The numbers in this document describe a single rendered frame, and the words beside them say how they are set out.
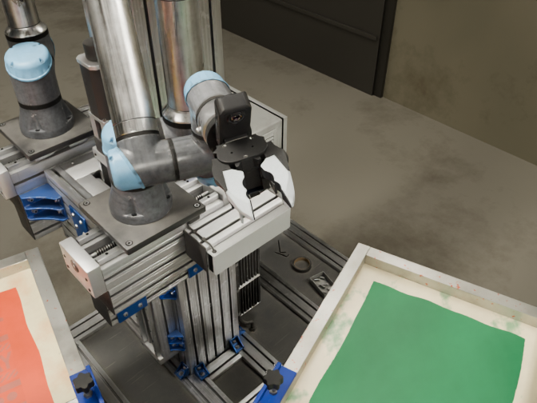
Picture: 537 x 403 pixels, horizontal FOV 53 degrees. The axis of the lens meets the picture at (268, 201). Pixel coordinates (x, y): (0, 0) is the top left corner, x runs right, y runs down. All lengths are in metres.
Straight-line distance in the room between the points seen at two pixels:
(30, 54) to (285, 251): 1.56
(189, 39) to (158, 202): 0.39
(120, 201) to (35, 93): 0.47
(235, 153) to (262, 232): 0.68
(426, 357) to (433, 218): 1.94
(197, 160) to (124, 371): 1.51
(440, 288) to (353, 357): 0.34
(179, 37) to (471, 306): 1.02
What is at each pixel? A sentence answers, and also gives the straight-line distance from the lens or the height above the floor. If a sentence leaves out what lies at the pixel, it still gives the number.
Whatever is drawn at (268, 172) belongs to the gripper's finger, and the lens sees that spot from 0.72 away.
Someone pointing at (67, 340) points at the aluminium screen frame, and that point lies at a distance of 1.47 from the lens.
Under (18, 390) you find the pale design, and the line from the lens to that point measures 1.47.
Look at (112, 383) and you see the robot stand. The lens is 2.29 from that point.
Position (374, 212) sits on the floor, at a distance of 3.27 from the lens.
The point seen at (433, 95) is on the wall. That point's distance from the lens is 4.17.
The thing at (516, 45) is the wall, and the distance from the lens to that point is 3.77.
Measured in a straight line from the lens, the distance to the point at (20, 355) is 1.53.
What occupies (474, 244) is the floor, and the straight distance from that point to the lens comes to 3.22.
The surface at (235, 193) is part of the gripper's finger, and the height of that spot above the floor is 1.68.
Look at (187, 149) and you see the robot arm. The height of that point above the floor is 1.59.
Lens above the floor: 2.11
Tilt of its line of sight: 40 degrees down
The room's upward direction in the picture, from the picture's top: straight up
